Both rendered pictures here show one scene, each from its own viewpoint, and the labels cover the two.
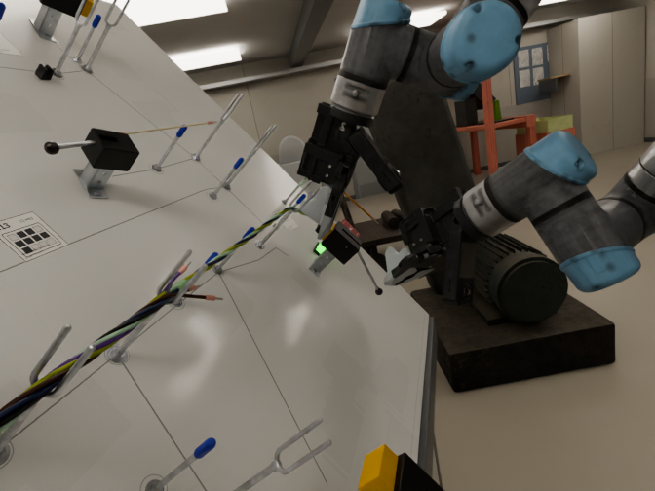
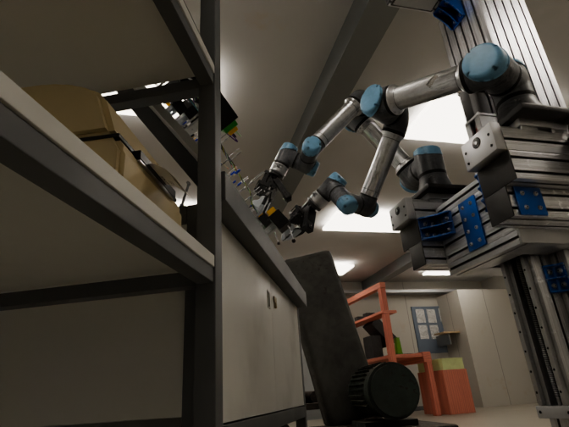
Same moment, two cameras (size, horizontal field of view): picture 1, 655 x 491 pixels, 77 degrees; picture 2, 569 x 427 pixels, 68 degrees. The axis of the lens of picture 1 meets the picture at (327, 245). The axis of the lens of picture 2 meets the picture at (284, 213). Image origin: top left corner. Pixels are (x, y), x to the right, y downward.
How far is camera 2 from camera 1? 1.35 m
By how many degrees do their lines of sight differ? 40
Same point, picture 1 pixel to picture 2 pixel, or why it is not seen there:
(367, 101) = (281, 169)
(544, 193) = (330, 185)
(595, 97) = (483, 353)
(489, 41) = (312, 143)
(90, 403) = not seen: hidden behind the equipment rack
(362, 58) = (281, 156)
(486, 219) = (316, 197)
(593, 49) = (473, 313)
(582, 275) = (340, 203)
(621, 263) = (350, 198)
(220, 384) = not seen: hidden behind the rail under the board
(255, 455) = not seen: hidden behind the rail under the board
